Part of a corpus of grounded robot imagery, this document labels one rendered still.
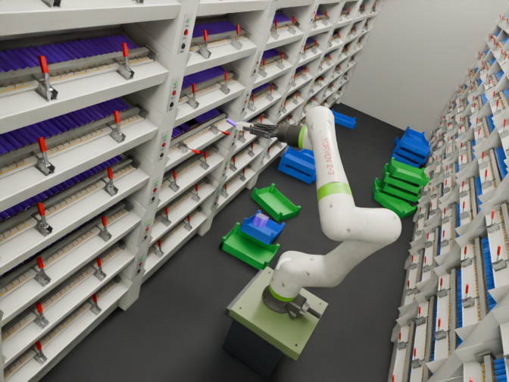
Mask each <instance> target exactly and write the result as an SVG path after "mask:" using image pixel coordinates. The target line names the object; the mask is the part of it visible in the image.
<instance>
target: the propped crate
mask: <svg viewBox="0 0 509 382"><path fill-rule="evenodd" d="M259 213H261V211H260V210H258V212H257V214H259ZM257 214H254V215H253V216H251V217H250V218H245V219H244V221H243V223H242V226H241V227H240V230H241V231H242V232H244V233H247V234H248V235H250V236H252V237H254V238H255V239H257V240H260V241H261V242H263V243H265V244H267V245H270V244H271V243H272V242H273V241H274V240H275V239H276V238H277V237H278V236H279V235H280V234H281V232H282V230H283V228H284V226H285V223H283V222H282V224H281V225H279V224H277V223H276V222H274V221H272V220H270V219H268V221H267V223H266V225H265V226H264V227H263V228H259V227H256V226H255V225H253V223H252V222H253V220H254V219H255V215H257Z"/></svg>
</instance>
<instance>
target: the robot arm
mask: <svg viewBox="0 0 509 382"><path fill-rule="evenodd" d="M305 123H306V126H302V125H300V124H297V121H295V123H294V124H291V125H290V126H289V125H285V124H282V125H281V126H280V127H279V125H272V124H260V123H257V124H250V123H246V122H241V121H239V122H238V123H236V130H242V131H247V132H249V134H252V135H256V136H261V137H264V138H265V139H269V136H270V137H272V138H274V137H276V138H277V139H278V141H279V142H284V143H286V144H287V145H288V146H292V148H295V147H297V148H301V149H307V150H310V151H312V152H314V161H315V168H316V180H317V201H318V208H319V215H320V225H321V228H322V231H323V232H324V233H325V235H326V236H327V237H329V238H330V239H331V240H335V241H344V242H343V243H342V244H340V245H339V246H338V247H336V248H335V249H334V250H333V251H331V252H329V253H328V254H326V255H309V254H305V253H302V252H296V251H288V252H284V253H283V254H282V255H281V256H280V258H279V261H278V262H277V265H276V268H275V270H274V272H273V275H272V277H271V279H270V285H268V286H266V287H265V288H264V291H263V294H262V298H263V301H264V304H265V305H266V306H267V307H268V308H269V309H271V310H272V311H274V312H277V313H281V314H285V313H288V314H289V317H290V318H291V319H293V320H294V319H295V318H297V316H299V315H304V313H305V312H309V313H310V314H312V315H313V316H314V317H316V318H318V319H320V316H321V315H322V314H320V313H319V312H317V311H315V310H313V309H312V308H311V307H309V306H310V304H309V303H307V302H306V301H307V299H306V298H305V297H303V296H302V295H300V294H299V292H300V290H301V288H302V287H335V286H337V285H338V284H340V283H341V282H342V280H343V279H344V278H345V276H346V275H347V274H348V273H349V272H350V271H351V270H352V269H353V268H354V267H355V266H356V265H358V264H359V263H360V262H361V261H363V260H364V259H365V258H366V257H368V256H369V255H371V254H373V253H374V252H376V251H377V250H379V249H381V248H383V247H384V246H387V245H388V244H390V243H393V242H394V241H396V240H397V238H398V237H399V236H400V234H401V221H400V219H399V217H398V216H397V214H396V213H394V212H393V211H391V210H389V209H386V208H358V207H355V205H354V200H353V197H352V194H351V190H350V187H349V184H348V180H347V178H346V176H345V172H344V169H343V166H342V163H341V159H340V156H339V150H338V146H337V142H336V132H335V124H334V116H333V113H332V112H331V110H329V109H328V108H327V107H324V106H316V107H314V108H312V109H311V110H310V111H309V112H308V113H307V115H306V118H305ZM302 312H304V313H302Z"/></svg>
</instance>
